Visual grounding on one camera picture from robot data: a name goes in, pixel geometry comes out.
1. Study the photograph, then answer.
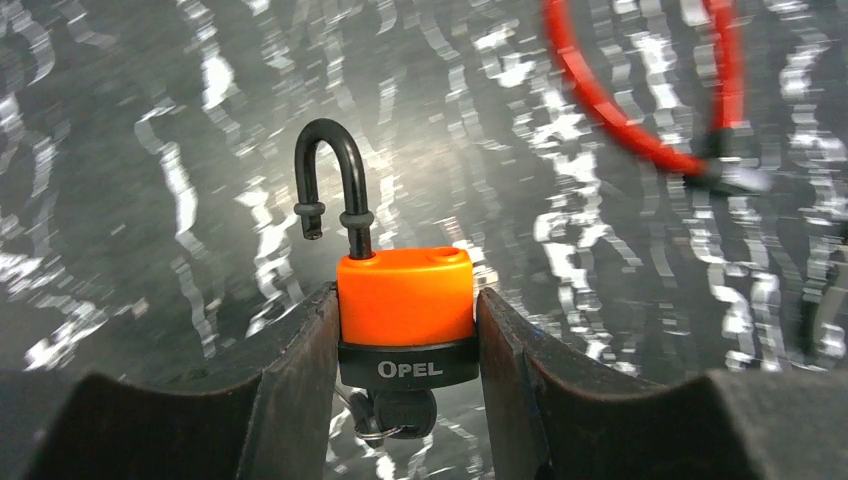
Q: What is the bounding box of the black head key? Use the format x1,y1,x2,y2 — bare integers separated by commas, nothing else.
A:
335,386,437,448

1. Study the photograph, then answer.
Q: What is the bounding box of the red cable lock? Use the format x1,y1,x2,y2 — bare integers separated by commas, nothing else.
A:
543,1,771,195

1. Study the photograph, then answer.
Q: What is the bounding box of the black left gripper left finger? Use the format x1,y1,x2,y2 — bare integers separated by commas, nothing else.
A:
19,282,339,479

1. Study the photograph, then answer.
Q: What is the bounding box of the orange black padlock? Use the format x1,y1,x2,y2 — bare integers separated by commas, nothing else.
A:
294,118,479,391

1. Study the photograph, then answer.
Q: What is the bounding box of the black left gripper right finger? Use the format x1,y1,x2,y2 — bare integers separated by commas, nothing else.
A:
477,289,847,479

